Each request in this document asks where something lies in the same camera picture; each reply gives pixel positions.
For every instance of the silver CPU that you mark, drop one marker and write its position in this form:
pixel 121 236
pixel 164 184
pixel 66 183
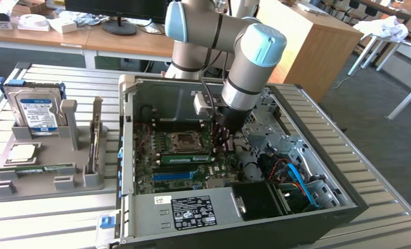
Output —
pixel 21 154

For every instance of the black expansion slot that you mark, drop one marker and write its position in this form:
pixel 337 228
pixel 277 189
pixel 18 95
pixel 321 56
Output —
pixel 177 169

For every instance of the white round roll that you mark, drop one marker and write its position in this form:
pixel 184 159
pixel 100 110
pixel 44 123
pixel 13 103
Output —
pixel 33 22

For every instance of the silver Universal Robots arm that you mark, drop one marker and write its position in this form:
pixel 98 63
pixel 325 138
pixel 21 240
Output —
pixel 247 64

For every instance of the open black PC case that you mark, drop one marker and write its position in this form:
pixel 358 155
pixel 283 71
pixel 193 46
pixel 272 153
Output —
pixel 295 228

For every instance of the metal drive cage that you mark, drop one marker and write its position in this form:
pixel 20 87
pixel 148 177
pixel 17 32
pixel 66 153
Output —
pixel 288 145

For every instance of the white frame table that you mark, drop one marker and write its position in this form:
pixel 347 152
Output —
pixel 404 49

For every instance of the black RAM slots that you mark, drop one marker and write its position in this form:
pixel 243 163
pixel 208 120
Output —
pixel 181 125

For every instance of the black computer monitor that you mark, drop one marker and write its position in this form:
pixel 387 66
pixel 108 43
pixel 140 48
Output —
pixel 97 7

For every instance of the grey parts rack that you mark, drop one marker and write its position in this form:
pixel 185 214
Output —
pixel 42 160

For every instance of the CPU socket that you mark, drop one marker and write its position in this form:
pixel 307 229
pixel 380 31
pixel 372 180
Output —
pixel 185 142

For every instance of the blue case latch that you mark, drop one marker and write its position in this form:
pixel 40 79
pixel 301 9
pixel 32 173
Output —
pixel 105 222

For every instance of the wooden cabinet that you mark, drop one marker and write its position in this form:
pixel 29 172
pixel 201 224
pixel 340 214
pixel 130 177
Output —
pixel 316 44

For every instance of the wooden desk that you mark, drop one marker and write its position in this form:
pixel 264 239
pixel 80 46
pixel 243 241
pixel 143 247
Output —
pixel 36 40

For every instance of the small white box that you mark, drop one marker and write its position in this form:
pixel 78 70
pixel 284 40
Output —
pixel 64 26

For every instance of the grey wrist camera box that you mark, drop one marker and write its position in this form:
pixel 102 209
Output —
pixel 203 103

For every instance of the green motherboard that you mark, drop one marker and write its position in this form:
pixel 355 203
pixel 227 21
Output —
pixel 147 171

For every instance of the blue expansion slot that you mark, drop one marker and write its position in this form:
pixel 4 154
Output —
pixel 172 176

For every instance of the graphics card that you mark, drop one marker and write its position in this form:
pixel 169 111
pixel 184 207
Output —
pixel 94 135

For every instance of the hard disk with blue caddy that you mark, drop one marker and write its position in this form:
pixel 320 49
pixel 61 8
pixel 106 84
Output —
pixel 36 109

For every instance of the dark office chairs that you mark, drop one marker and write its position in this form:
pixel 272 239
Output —
pixel 351 9

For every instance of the green RAM stick with label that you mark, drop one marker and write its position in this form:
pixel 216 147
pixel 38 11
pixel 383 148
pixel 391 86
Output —
pixel 36 168
pixel 185 159

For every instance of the crumpled white cloth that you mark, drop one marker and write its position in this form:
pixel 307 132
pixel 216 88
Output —
pixel 384 27

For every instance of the brown cardboard box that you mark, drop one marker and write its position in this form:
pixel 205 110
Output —
pixel 28 5

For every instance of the grey power supply with label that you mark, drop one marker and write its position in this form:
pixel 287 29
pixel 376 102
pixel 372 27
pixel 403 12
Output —
pixel 147 212

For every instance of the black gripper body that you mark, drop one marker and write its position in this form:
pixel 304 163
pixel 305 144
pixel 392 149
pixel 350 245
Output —
pixel 233 118

